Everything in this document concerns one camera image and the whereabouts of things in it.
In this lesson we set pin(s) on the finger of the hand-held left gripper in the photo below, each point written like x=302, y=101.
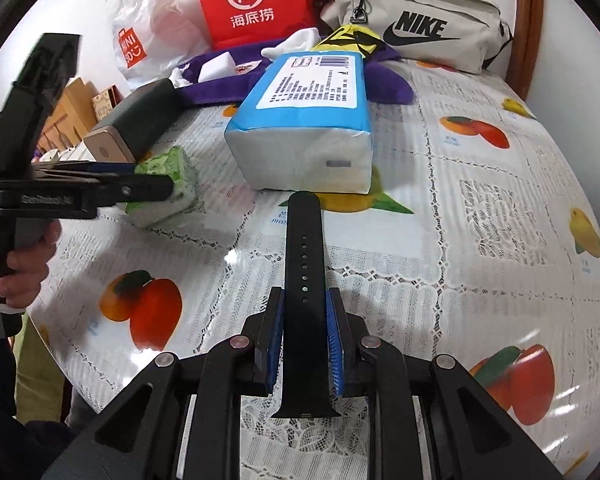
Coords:
x=110, y=167
x=140, y=191

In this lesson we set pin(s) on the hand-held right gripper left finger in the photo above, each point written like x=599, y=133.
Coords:
x=272, y=345

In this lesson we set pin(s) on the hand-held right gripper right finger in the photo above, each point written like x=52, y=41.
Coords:
x=336, y=347

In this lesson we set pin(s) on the green patterned tissue packet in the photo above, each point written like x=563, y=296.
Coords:
x=175, y=170

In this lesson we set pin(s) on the white sponge block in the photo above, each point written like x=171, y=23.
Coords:
x=219, y=70

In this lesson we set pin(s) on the person's left hand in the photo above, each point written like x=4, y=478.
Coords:
x=30, y=260

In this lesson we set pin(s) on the small white object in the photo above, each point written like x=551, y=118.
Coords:
x=70, y=154

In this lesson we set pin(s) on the brown patterned box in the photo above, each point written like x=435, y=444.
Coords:
x=103, y=102

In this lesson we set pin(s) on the dark green power bank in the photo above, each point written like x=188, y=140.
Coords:
x=150, y=110

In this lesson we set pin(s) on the purple cloth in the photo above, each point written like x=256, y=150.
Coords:
x=220, y=91

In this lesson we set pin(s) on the white plastic bag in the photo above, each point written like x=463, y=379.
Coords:
x=155, y=35

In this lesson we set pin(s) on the blue tissue pack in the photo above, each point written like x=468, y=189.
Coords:
x=300, y=125

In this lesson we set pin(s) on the fruit print tablecloth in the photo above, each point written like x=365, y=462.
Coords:
x=480, y=240

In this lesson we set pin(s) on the green cloth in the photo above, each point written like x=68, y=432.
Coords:
x=40, y=365

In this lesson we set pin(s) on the red paper bag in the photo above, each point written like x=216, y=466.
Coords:
x=280, y=30

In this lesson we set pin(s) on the white sock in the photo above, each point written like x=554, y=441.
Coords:
x=300, y=39

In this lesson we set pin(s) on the person's dark blue clothing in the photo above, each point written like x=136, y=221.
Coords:
x=10, y=410

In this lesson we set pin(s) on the grey waist bag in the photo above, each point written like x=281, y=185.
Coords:
x=455, y=5

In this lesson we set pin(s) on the curved brown wooden frame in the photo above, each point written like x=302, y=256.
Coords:
x=527, y=25

